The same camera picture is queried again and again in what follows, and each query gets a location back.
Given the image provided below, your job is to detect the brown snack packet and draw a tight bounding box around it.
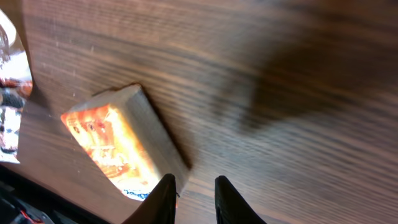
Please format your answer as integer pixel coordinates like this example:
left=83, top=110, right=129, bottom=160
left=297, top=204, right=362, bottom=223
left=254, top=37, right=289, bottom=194
left=0, top=12, right=33, bottom=164

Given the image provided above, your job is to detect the orange Kleenex tissue pack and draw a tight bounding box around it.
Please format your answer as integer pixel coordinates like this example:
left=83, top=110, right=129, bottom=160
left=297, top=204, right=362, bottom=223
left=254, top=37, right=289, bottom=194
left=60, top=84, right=190, bottom=201

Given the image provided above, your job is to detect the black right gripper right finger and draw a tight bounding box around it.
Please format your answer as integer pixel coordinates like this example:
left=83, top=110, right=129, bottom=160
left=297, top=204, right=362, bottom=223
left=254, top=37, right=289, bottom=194
left=215, top=175, right=266, bottom=224

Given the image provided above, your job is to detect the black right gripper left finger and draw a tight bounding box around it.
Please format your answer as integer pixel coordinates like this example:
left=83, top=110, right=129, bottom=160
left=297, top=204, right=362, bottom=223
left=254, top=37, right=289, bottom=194
left=123, top=174, right=177, bottom=224

